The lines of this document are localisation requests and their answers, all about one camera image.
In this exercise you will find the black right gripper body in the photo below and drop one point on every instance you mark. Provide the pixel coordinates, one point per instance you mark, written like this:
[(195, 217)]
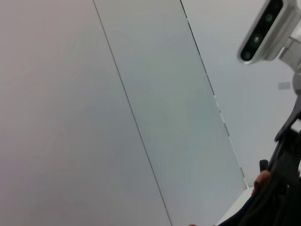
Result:
[(290, 146)]

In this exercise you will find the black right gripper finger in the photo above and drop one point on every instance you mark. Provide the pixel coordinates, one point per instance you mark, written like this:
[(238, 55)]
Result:
[(277, 204)]

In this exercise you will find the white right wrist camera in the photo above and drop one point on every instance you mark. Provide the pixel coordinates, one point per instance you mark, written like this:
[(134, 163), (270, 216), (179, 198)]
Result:
[(265, 30)]

